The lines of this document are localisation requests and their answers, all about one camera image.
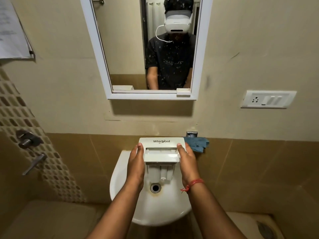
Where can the red thread wristband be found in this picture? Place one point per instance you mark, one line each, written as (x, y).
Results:
(193, 182)

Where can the chrome wall hook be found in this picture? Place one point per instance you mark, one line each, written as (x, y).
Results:
(192, 133)

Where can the white ceramic sink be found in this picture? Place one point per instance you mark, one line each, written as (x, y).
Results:
(159, 209)

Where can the white switch socket plate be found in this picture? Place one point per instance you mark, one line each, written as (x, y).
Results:
(268, 99)

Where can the chrome shower mixer valve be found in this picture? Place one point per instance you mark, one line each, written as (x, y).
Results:
(28, 139)

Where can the person's right hand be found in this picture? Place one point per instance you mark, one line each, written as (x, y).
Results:
(189, 169)

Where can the person's right forearm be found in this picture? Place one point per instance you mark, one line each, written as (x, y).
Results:
(211, 214)

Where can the white mirror cabinet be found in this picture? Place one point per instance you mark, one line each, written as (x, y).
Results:
(99, 59)

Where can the blue cloth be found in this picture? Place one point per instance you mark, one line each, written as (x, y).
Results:
(199, 144)

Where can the white printed paper sheet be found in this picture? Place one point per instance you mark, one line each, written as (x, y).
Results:
(12, 34)

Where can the person's left hand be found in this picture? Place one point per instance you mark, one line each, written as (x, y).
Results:
(135, 169)

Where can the round steel floor drain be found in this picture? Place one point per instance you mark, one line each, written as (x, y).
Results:
(266, 231)

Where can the person's left forearm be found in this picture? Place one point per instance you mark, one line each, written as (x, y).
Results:
(117, 214)

